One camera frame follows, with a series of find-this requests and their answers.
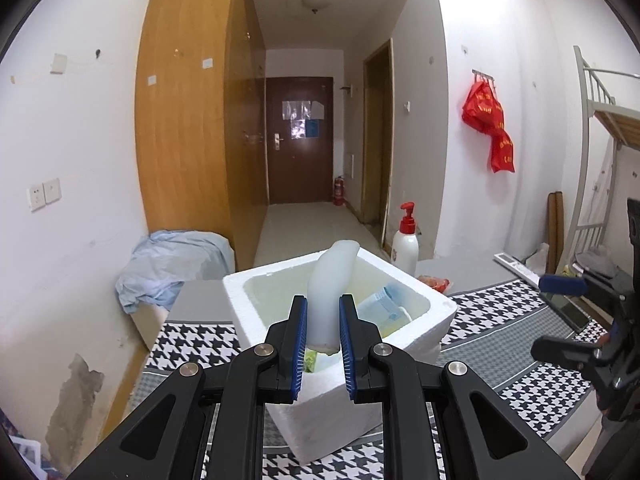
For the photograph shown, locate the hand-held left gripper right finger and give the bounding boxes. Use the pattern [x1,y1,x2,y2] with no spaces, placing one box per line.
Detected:
[338,295,581,480]

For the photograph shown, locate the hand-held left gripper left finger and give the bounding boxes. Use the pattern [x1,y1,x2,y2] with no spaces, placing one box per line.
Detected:
[65,295,309,480]

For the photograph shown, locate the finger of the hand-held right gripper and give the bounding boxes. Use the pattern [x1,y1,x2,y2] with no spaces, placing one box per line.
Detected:
[539,267,633,311]
[531,332,621,376]

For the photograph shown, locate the white foam wrap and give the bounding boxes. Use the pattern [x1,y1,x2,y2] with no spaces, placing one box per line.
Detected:
[306,240,361,356]

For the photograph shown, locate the white foam box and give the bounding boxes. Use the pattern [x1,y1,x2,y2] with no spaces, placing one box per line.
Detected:
[222,247,457,466]

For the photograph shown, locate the person's right forearm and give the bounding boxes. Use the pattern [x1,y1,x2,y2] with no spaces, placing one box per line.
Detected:
[585,412,640,480]

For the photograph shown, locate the black smartphone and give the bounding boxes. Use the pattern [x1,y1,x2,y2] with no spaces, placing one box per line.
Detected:
[542,287,591,332]

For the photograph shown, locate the white plastic bag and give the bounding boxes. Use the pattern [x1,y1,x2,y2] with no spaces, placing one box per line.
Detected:
[527,242,551,273]

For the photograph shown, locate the grey bedding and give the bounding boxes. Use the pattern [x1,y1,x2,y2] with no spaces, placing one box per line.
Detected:
[575,247,631,281]

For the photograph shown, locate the white remote control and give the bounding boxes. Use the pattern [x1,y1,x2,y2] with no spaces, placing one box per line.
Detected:
[493,252,543,281]

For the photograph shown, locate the brown wooden boards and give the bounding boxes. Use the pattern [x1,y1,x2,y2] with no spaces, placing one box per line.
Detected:
[547,191,566,271]

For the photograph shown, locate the houndstooth tablecloth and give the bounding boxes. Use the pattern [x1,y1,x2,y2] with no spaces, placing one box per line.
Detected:
[127,255,621,480]

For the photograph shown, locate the red snack packet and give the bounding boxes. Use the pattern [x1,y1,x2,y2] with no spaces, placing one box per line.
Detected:
[416,274,452,295]

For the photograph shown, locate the white pump bottle red cap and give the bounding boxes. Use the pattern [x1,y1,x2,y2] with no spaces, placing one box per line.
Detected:
[390,202,420,277]

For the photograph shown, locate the red plastic bag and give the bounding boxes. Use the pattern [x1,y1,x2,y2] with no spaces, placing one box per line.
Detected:
[490,130,516,173]
[461,80,505,133]

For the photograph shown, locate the white metal bunk bed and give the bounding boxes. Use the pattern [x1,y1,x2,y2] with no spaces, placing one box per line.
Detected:
[562,45,640,281]

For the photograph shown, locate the dark brown entrance door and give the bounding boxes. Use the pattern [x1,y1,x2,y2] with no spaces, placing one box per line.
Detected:
[265,76,335,206]

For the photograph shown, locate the wooden side door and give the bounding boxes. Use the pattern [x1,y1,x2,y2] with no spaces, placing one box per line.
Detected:
[362,39,395,226]

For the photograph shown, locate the clear plastic door notice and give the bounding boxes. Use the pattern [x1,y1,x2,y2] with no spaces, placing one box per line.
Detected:
[282,101,325,121]

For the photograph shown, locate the wooden wardrobe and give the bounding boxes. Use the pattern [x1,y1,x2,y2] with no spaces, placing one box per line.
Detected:
[135,0,268,271]

